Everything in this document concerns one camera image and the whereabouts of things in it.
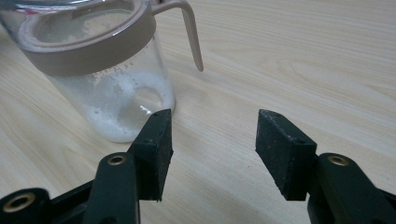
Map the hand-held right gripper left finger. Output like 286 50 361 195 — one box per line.
83 108 175 224

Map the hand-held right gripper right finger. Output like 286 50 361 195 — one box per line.
255 108 396 224

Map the clear jar with beige lid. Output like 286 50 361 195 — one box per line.
0 0 205 144

